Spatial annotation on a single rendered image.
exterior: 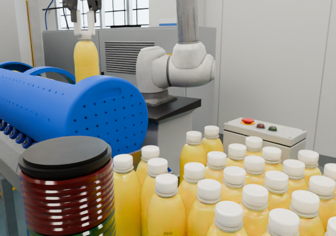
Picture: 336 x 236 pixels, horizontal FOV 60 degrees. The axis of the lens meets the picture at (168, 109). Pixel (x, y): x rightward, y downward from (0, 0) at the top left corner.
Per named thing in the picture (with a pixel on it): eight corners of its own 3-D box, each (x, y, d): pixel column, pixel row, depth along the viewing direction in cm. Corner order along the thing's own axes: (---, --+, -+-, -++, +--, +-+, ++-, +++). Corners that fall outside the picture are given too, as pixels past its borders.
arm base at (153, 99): (148, 93, 167) (147, 84, 165) (178, 98, 152) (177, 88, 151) (124, 101, 154) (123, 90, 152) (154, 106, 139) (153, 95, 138)
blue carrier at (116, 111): (44, 111, 158) (36, 58, 150) (151, 156, 97) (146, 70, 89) (-15, 124, 139) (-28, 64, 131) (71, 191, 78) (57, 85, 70)
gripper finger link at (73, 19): (76, 3, 81) (65, 2, 79) (77, 22, 82) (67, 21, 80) (73, 3, 82) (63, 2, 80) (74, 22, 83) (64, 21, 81)
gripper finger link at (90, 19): (86, 11, 86) (88, 11, 86) (88, 35, 88) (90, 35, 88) (91, 10, 84) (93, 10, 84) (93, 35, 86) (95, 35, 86)
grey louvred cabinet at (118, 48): (83, 132, 434) (76, 31, 400) (211, 170, 307) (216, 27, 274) (50, 142, 392) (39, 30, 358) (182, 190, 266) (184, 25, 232)
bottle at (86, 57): (103, 97, 93) (100, 37, 89) (96, 102, 86) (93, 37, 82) (81, 97, 93) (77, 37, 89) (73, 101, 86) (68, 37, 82)
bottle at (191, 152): (180, 197, 82) (180, 135, 78) (205, 199, 81) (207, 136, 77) (178, 212, 75) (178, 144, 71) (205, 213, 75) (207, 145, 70)
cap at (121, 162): (128, 161, 62) (128, 153, 61) (136, 168, 58) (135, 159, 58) (111, 165, 60) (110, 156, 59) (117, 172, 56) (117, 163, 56)
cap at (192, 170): (196, 182, 52) (196, 173, 52) (179, 176, 55) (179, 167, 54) (208, 175, 55) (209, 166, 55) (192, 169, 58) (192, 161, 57)
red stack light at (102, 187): (88, 181, 26) (85, 140, 26) (131, 210, 22) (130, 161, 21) (12, 209, 22) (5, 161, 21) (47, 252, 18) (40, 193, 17)
